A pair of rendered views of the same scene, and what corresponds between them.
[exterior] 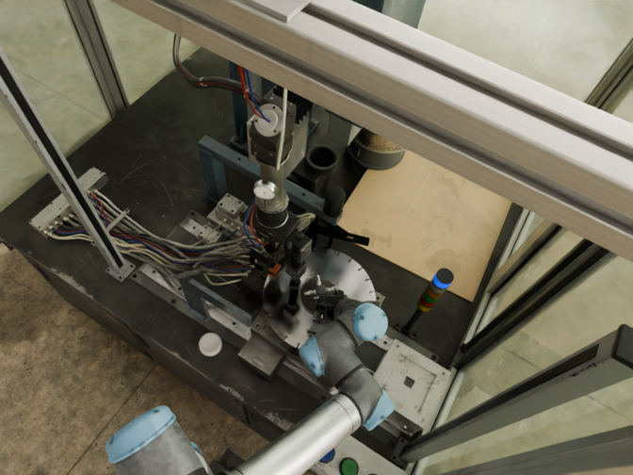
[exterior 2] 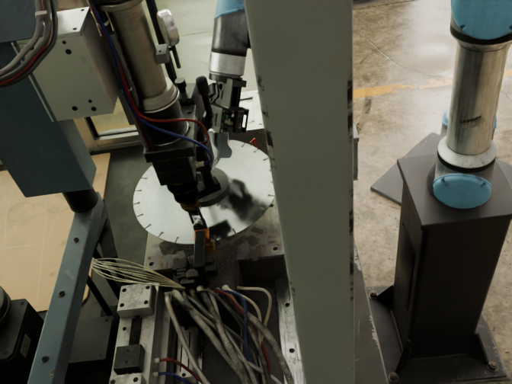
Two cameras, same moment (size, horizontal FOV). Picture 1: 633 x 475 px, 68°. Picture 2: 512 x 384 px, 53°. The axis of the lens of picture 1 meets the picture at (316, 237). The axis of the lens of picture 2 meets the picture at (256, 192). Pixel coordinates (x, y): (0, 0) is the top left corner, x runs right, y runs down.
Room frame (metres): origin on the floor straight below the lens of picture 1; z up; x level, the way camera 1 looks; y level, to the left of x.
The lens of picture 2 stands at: (0.73, 0.81, 1.74)
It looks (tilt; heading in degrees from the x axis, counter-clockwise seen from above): 45 degrees down; 251
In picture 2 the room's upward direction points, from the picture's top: 11 degrees counter-clockwise
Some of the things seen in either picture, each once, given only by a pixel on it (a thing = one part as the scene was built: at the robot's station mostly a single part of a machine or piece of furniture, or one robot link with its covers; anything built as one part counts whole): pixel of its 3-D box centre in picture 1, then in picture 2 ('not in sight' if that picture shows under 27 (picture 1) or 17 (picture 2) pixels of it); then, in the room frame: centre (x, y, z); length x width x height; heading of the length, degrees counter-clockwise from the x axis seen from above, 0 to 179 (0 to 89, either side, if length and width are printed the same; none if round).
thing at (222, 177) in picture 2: (319, 295); (203, 182); (0.56, -0.04, 0.96); 0.11 x 0.11 x 0.03
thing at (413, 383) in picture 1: (402, 388); (237, 133); (0.37, -0.32, 0.82); 0.18 x 0.18 x 0.15; 66
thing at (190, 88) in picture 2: (297, 254); (193, 126); (0.56, 0.04, 1.17); 0.06 x 0.05 x 0.20; 57
